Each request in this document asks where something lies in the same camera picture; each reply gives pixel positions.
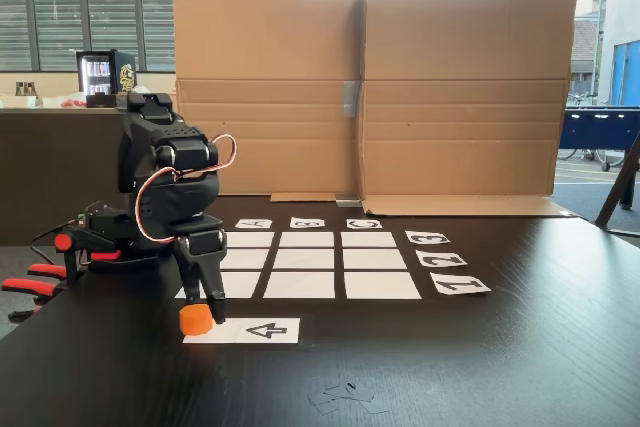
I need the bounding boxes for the paper sheet number 2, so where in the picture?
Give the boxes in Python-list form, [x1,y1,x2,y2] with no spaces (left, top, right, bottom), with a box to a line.
[415,250,469,268]

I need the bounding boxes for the black power cable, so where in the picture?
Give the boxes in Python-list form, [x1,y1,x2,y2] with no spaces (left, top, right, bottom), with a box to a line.
[28,224,69,268]

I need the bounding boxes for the brown cardboard screen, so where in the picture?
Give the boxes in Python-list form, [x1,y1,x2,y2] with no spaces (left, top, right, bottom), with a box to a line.
[172,0,581,218]

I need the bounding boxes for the dark slanted stand leg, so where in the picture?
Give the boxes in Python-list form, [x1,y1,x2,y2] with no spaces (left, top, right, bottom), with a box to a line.
[594,130,640,239]

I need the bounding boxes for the round orange token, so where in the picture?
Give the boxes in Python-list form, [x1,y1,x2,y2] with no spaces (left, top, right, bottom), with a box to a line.
[178,302,214,337]

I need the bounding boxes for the white paper grid black tape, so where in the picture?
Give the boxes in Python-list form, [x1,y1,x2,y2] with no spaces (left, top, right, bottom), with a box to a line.
[173,229,424,301]

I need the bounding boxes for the black mini fridge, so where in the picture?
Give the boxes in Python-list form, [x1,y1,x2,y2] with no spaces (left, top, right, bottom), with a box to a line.
[75,49,137,98]

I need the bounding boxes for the white arrow paper sheet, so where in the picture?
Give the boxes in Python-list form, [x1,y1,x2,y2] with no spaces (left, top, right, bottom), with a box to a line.
[182,316,302,347]

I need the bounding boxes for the paper sheet number 1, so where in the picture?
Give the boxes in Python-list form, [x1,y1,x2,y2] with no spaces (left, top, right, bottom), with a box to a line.
[429,276,493,297]

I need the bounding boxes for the paper sheet number 3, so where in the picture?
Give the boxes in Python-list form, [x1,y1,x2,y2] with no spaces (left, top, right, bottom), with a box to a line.
[404,230,451,247]

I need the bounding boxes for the red and black clamp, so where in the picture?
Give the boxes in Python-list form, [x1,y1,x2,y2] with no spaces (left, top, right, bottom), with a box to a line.
[0,226,124,324]

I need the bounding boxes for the dark brown counter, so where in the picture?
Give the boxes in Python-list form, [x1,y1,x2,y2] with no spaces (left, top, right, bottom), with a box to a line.
[0,106,176,248]

